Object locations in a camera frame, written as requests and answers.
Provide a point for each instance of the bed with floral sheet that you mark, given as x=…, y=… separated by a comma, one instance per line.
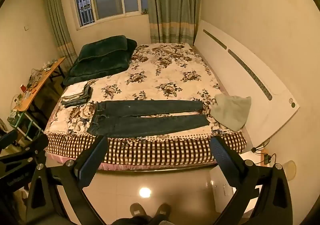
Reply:
x=170, y=70

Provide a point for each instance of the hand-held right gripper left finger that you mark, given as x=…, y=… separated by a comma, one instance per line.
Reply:
x=92, y=163

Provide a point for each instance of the white folded clothes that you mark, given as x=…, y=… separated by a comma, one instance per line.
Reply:
x=72, y=90

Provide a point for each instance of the small red box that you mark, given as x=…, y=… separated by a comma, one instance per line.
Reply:
x=23, y=88

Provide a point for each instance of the round yellowish disc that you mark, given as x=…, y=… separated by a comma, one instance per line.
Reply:
x=290, y=170

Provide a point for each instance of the grey cloth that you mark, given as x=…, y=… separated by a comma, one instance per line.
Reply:
x=231, y=112

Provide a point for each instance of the white headboard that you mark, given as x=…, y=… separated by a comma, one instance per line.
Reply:
x=250, y=85

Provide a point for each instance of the dark green folded quilt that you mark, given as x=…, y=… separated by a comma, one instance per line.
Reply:
x=100, y=60

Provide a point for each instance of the wooden desk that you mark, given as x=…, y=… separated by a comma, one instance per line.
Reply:
x=37, y=87

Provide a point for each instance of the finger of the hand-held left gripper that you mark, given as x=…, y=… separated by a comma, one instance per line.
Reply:
x=30, y=146

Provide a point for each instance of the small windowsill object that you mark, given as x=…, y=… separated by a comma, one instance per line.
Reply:
x=144, y=11

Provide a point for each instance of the green striped curtain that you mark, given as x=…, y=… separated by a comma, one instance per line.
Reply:
x=57, y=27
x=172, y=2

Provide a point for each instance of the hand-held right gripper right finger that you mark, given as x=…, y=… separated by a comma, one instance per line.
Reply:
x=223, y=162

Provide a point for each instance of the dark blue jeans pants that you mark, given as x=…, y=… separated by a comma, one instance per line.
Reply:
x=140, y=125

